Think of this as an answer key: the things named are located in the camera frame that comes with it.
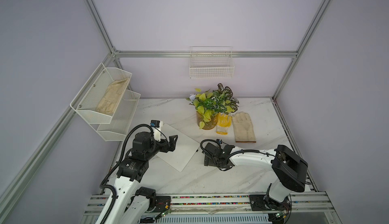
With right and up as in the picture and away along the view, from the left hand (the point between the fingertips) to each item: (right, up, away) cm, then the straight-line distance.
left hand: (168, 137), depth 74 cm
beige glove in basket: (-32, +17, +2) cm, 36 cm away
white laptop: (+7, -9, +17) cm, 20 cm away
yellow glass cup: (+33, +5, +31) cm, 45 cm away
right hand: (+24, -17, +13) cm, 32 cm away
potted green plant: (+21, +17, +9) cm, 28 cm away
